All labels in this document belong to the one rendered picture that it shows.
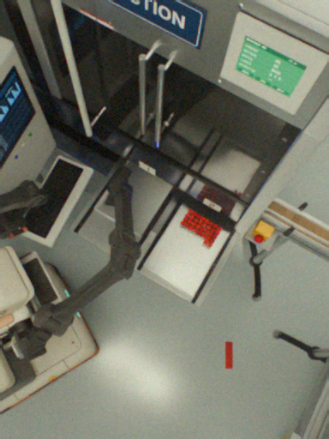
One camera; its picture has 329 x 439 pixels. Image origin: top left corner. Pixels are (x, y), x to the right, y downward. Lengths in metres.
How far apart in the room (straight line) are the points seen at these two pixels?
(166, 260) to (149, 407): 1.13
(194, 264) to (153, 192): 0.40
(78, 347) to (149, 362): 0.50
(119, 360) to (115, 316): 0.27
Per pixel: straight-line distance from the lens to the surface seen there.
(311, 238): 2.06
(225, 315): 2.83
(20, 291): 1.51
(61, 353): 2.53
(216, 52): 1.13
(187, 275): 1.93
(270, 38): 1.00
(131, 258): 1.35
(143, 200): 2.02
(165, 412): 2.79
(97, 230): 1.98
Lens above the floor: 2.77
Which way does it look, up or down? 72 degrees down
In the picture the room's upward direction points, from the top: 8 degrees clockwise
